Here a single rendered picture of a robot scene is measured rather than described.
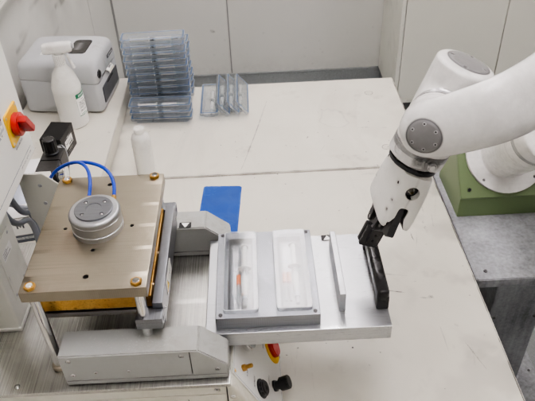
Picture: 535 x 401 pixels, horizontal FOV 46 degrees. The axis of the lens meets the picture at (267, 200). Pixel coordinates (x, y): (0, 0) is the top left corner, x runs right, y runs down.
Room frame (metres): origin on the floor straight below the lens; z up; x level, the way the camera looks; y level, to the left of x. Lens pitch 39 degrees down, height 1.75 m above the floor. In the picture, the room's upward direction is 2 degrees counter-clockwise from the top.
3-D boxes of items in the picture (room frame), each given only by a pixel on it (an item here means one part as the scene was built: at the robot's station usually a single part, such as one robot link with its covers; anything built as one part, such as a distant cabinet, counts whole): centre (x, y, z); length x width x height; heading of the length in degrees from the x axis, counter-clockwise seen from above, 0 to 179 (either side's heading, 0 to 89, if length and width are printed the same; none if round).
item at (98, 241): (0.77, 0.30, 1.08); 0.31 x 0.24 x 0.13; 1
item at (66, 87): (1.59, 0.55, 0.92); 0.09 x 0.08 x 0.25; 98
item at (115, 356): (0.61, 0.20, 0.96); 0.25 x 0.05 x 0.07; 91
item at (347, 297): (0.75, -0.04, 0.97); 0.30 x 0.22 x 0.08; 91
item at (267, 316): (0.75, 0.01, 0.98); 0.20 x 0.17 x 0.03; 1
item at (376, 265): (0.75, -0.18, 0.99); 0.15 x 0.02 x 0.04; 1
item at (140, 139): (1.39, 0.32, 0.82); 0.05 x 0.05 x 0.14
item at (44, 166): (0.97, 0.40, 1.05); 0.15 x 0.05 x 0.15; 1
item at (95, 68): (1.74, 0.58, 0.88); 0.25 x 0.20 x 0.17; 85
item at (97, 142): (1.43, 0.57, 0.77); 0.84 x 0.30 x 0.04; 1
